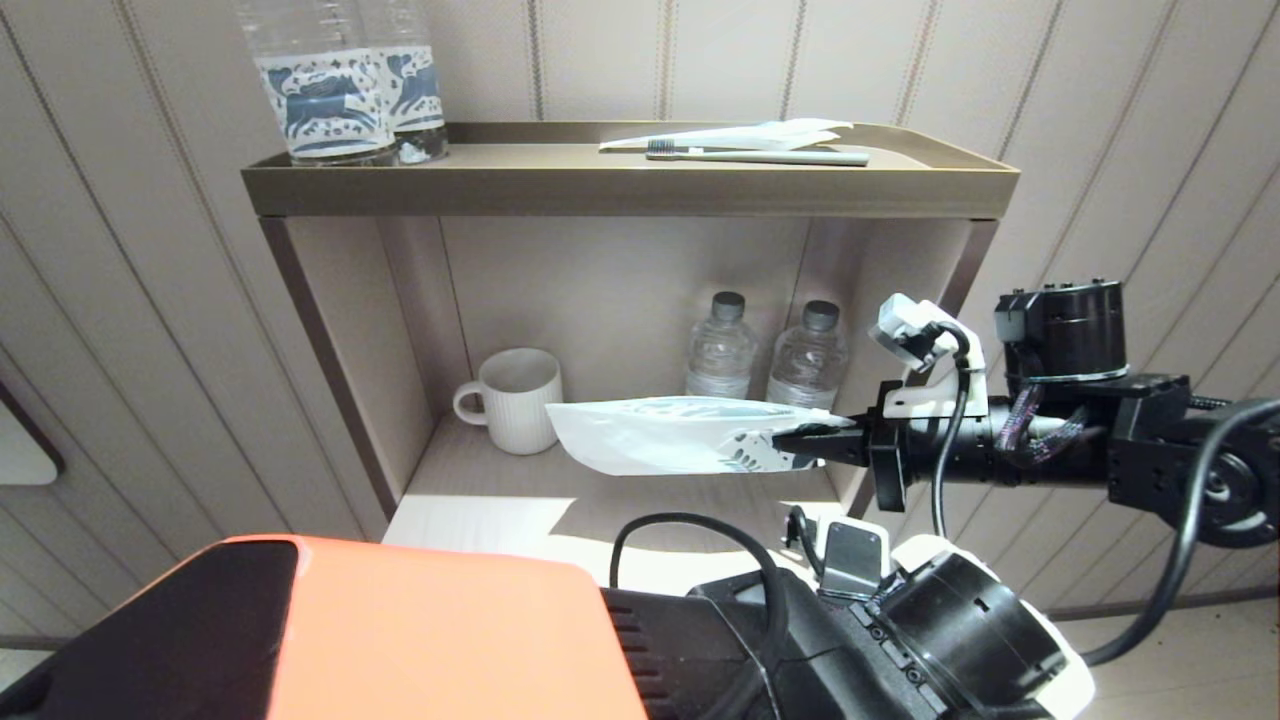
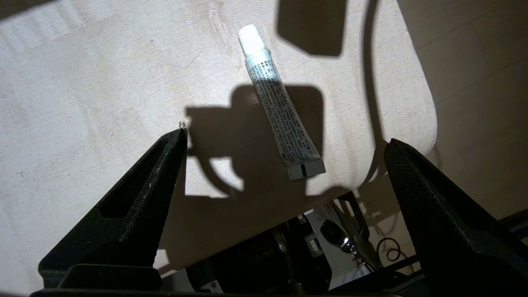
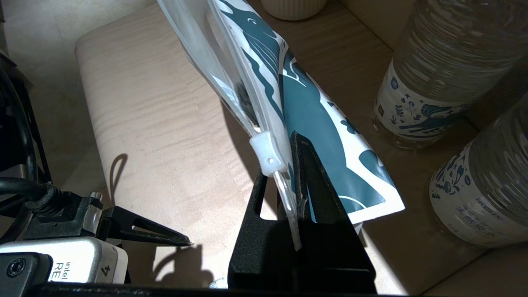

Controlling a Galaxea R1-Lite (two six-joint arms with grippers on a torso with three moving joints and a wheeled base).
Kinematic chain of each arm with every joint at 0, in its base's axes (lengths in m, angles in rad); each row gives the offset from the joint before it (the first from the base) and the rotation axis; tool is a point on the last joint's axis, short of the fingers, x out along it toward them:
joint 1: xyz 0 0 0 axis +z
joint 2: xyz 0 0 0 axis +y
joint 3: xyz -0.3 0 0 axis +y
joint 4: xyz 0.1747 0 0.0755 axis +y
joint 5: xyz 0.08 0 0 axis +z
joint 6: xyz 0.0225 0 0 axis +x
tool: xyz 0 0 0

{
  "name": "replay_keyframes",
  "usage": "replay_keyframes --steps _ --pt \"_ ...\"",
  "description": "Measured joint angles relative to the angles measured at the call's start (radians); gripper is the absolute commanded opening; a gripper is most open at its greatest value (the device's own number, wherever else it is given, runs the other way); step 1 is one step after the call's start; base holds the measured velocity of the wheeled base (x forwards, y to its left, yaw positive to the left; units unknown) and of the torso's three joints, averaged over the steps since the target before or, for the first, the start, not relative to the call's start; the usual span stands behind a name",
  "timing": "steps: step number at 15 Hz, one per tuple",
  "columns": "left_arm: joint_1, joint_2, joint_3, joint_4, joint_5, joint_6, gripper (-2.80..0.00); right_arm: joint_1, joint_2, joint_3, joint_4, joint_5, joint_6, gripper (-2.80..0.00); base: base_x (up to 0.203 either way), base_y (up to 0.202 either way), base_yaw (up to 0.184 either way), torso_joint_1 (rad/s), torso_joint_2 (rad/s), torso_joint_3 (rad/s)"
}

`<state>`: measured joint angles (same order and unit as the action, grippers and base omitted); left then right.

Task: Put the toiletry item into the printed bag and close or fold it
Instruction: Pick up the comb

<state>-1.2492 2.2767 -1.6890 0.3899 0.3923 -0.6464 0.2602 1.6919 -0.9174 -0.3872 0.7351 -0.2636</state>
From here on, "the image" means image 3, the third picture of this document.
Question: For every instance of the small clear water bottle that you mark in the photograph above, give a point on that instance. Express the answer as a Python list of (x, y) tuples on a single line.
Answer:
[(445, 62), (482, 194)]

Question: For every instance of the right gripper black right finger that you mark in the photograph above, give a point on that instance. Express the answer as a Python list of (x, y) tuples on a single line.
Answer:
[(330, 247)]

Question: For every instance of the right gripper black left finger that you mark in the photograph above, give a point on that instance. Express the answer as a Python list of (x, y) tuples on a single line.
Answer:
[(260, 247)]

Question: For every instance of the white blue patterned pouch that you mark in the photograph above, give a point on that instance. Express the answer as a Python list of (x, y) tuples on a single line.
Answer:
[(313, 123)]

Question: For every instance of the small white toothpaste tube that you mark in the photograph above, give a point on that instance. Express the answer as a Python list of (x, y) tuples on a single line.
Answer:
[(218, 284)]

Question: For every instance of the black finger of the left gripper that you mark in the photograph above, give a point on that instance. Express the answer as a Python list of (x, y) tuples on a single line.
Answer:
[(123, 227)]

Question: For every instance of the white toothbrush dark bristles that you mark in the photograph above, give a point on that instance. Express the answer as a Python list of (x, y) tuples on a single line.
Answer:
[(246, 103)]

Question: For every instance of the white ribbed mug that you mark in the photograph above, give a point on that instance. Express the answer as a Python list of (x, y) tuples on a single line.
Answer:
[(293, 8)]

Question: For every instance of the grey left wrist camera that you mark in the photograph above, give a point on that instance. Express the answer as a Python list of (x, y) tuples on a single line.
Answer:
[(82, 260)]

